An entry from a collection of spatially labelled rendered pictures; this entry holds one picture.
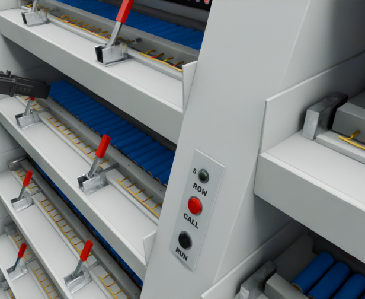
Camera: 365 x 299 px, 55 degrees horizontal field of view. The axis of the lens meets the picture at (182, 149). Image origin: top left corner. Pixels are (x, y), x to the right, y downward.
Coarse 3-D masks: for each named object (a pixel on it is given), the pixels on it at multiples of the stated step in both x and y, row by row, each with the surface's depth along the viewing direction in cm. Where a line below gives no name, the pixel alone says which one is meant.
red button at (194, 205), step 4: (192, 200) 35; (196, 200) 35; (188, 204) 35; (192, 204) 35; (196, 204) 35; (188, 208) 36; (192, 208) 35; (196, 208) 35; (192, 212) 35; (196, 212) 35
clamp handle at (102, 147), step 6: (102, 138) 53; (108, 138) 53; (102, 144) 53; (108, 144) 53; (102, 150) 53; (96, 156) 54; (102, 156) 53; (96, 162) 54; (96, 168) 54; (90, 174) 54; (96, 174) 55
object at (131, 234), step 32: (0, 96) 81; (32, 128) 71; (64, 128) 70; (64, 160) 61; (64, 192) 60; (96, 192) 54; (128, 192) 54; (96, 224) 53; (128, 224) 49; (128, 256) 47
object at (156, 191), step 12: (24, 96) 81; (60, 108) 72; (60, 120) 71; (72, 120) 68; (72, 132) 67; (84, 132) 64; (96, 144) 61; (108, 156) 59; (120, 156) 58; (120, 168) 57; (132, 168) 55; (132, 180) 55; (144, 180) 53; (156, 180) 53; (132, 192) 53; (144, 192) 53; (156, 192) 50; (144, 204) 51
